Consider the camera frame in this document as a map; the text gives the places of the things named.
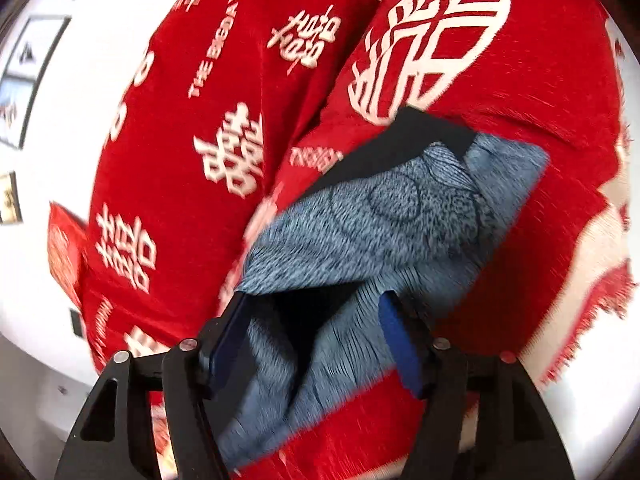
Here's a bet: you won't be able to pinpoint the red printed blanket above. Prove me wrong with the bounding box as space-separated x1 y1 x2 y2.
80 0 637 480

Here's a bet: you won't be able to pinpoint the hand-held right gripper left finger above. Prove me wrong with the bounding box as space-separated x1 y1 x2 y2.
54 292 253 480

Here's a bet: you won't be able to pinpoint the small framed wall picture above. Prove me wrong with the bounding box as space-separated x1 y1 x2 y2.
0 171 24 227

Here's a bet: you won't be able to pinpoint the black pants with grey lining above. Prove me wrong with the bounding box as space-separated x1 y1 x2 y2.
217 106 551 471

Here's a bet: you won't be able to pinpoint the black framed wall picture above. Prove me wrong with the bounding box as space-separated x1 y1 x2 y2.
0 15 72 151

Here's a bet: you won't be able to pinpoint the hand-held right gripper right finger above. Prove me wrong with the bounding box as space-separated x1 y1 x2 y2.
377 291 576 480

